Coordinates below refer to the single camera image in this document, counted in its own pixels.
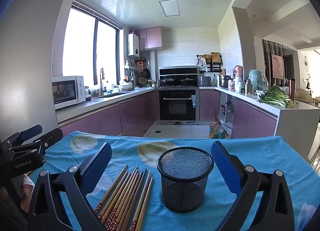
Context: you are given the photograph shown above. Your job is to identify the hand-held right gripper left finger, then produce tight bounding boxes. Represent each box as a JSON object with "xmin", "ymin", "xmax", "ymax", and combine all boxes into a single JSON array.
[{"xmin": 26, "ymin": 142, "xmax": 112, "ymax": 231}]

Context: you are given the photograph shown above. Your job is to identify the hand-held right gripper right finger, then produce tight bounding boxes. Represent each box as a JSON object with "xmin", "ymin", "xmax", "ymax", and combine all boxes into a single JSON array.
[{"xmin": 211, "ymin": 141, "xmax": 295, "ymax": 231}]

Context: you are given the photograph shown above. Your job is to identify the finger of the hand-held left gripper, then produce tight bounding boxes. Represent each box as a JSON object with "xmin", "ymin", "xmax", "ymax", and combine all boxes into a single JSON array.
[
  {"xmin": 0, "ymin": 124, "xmax": 43, "ymax": 151},
  {"xmin": 5, "ymin": 128, "xmax": 63, "ymax": 156}
]

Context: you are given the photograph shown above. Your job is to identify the bunch of wooden chopsticks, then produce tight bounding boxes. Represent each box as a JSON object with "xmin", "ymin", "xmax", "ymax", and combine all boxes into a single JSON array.
[{"xmin": 94, "ymin": 165, "xmax": 154, "ymax": 231}]

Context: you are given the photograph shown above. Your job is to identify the black mesh utensil holder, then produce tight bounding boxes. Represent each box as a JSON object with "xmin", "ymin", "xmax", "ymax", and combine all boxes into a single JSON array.
[{"xmin": 157, "ymin": 147, "xmax": 215, "ymax": 213}]

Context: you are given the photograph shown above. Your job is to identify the person's left hand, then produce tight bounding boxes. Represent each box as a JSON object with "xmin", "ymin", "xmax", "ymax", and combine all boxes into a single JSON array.
[{"xmin": 20, "ymin": 175, "xmax": 35, "ymax": 213}]

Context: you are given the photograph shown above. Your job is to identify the white plastic bag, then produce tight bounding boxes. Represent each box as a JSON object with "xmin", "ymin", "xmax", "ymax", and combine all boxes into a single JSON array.
[{"xmin": 220, "ymin": 120, "xmax": 233, "ymax": 138}]

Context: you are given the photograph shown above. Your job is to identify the blue floral tablecloth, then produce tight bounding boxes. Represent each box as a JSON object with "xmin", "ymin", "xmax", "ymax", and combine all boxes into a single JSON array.
[{"xmin": 25, "ymin": 130, "xmax": 320, "ymax": 231}]

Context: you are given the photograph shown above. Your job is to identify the white microwave oven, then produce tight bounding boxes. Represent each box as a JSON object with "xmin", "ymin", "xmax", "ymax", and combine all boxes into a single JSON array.
[{"xmin": 52, "ymin": 75, "xmax": 87, "ymax": 110}]

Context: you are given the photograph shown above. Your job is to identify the white kitchen countertop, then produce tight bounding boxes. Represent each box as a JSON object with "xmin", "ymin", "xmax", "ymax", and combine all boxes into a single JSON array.
[{"xmin": 54, "ymin": 85, "xmax": 320, "ymax": 121}]

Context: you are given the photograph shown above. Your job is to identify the grey refrigerator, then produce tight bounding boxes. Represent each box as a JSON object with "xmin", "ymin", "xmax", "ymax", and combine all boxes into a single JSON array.
[{"xmin": 0, "ymin": 0, "xmax": 74, "ymax": 146}]

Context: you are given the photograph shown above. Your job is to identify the black built-in oven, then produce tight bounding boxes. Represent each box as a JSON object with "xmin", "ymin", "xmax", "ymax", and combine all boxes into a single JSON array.
[{"xmin": 156, "ymin": 88, "xmax": 200, "ymax": 124}]

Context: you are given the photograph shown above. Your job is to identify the leafy green vegetables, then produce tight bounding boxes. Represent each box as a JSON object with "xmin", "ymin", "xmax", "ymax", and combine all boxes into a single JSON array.
[{"xmin": 257, "ymin": 85, "xmax": 293, "ymax": 108}]

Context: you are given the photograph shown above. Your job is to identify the mint green air fryer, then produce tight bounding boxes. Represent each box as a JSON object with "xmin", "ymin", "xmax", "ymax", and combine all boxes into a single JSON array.
[{"xmin": 248, "ymin": 69, "xmax": 265, "ymax": 91}]

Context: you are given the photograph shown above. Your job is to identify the dark-framed kitchen window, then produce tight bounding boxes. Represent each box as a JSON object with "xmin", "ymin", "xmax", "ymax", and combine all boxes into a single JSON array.
[{"xmin": 62, "ymin": 0, "xmax": 124, "ymax": 86}]

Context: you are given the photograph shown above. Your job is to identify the black integrated stove hood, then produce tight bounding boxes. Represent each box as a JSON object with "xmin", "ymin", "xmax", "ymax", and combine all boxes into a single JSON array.
[{"xmin": 159, "ymin": 66, "xmax": 200, "ymax": 88}]

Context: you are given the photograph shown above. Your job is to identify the square ceiling light panel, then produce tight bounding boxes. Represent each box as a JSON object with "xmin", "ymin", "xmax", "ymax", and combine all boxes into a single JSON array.
[{"xmin": 158, "ymin": 0, "xmax": 181, "ymax": 17}]

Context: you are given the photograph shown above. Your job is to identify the black wall storage rack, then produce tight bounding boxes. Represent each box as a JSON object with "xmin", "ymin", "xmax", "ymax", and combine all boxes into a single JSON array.
[{"xmin": 196, "ymin": 52, "xmax": 223, "ymax": 73}]

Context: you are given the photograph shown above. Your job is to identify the pink wall painting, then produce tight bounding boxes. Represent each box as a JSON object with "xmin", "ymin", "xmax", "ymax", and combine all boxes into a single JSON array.
[{"xmin": 272, "ymin": 54, "xmax": 285, "ymax": 80}]

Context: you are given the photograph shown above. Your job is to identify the white wall water heater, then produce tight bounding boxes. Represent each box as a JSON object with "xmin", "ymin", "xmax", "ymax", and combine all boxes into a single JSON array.
[{"xmin": 127, "ymin": 33, "xmax": 140, "ymax": 57}]

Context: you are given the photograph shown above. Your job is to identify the pink wall cabinet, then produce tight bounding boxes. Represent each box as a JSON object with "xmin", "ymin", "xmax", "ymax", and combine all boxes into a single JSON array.
[{"xmin": 134, "ymin": 26, "xmax": 163, "ymax": 51}]

